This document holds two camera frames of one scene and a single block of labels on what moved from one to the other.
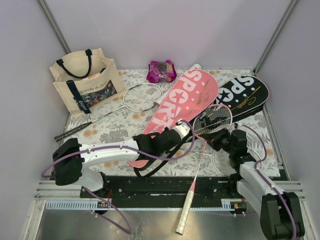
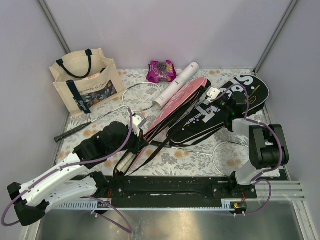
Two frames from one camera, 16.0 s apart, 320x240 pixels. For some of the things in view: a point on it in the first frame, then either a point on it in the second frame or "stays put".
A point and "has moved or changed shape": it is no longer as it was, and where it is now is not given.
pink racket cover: x=194 y=93 has moved or changed shape
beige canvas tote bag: x=87 y=81 stays put
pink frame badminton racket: x=209 y=119 → x=124 y=163
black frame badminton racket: x=138 y=97 stays put
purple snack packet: x=161 y=72 stays put
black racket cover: x=245 y=95 has moved or changed shape
